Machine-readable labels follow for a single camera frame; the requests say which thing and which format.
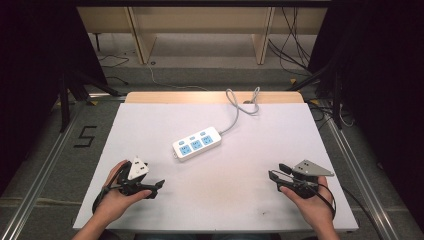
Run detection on black metal stand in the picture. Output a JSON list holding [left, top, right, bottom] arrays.
[[57, 70, 123, 133], [285, 62, 345, 130]]

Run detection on person's left hand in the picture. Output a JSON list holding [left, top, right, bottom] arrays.
[[99, 160, 153, 222]]

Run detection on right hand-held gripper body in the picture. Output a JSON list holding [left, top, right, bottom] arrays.
[[282, 159, 335, 200]]

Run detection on bundle of black cables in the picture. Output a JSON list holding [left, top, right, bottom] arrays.
[[267, 6, 314, 74]]

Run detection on black curtain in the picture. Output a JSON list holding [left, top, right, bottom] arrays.
[[307, 0, 424, 233], [0, 0, 108, 196]]

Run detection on aluminium floor rail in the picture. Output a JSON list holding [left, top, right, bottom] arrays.
[[0, 109, 82, 240], [323, 116, 403, 240]]

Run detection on white table cover sheet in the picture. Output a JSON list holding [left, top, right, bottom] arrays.
[[72, 102, 360, 233]]

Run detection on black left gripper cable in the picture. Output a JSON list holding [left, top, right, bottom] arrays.
[[91, 162, 132, 215]]

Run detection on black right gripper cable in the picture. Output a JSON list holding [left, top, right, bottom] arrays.
[[308, 182, 383, 240]]

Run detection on grey power strip cable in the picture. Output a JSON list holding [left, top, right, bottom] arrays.
[[218, 86, 261, 136]]

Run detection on white floor cable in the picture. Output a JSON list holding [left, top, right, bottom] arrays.
[[145, 62, 208, 92]]

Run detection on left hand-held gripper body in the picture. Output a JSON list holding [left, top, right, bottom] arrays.
[[116, 156, 158, 198]]

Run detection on white power strip blue sockets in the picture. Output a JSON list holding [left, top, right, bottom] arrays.
[[171, 126, 223, 163]]

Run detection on person's right hand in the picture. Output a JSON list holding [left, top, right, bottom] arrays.
[[279, 176, 336, 232]]

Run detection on light wooden bench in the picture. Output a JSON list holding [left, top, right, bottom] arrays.
[[76, 6, 330, 66]]

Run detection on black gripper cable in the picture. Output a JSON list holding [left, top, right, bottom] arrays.
[[91, 162, 132, 215], [308, 182, 383, 240]]

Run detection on thin black floor cable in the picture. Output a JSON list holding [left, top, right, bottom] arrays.
[[97, 54, 130, 70]]

